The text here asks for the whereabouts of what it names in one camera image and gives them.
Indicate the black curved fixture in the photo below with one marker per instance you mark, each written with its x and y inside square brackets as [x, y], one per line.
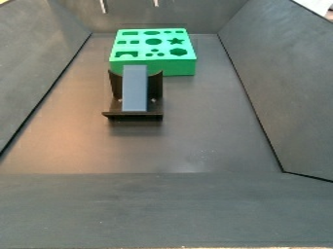
[156, 109]

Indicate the green foam shape board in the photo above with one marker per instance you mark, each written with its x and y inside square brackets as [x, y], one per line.
[161, 48]

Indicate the blue rectangular block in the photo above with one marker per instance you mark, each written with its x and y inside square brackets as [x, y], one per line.
[135, 88]

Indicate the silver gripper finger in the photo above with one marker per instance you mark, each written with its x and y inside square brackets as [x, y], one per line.
[104, 6]
[156, 3]

